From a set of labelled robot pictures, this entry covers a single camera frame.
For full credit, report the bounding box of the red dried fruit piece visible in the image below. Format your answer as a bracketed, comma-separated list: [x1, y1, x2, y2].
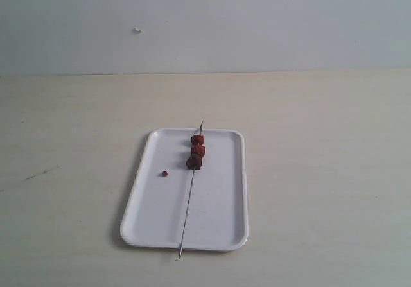
[191, 134, 204, 146]
[191, 144, 206, 157]
[186, 153, 202, 170]

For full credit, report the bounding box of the thin metal skewer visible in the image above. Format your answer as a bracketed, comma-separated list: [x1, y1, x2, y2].
[176, 119, 204, 261]

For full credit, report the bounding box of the white rectangular plastic tray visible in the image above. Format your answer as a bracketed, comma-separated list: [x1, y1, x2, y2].
[120, 128, 249, 252]

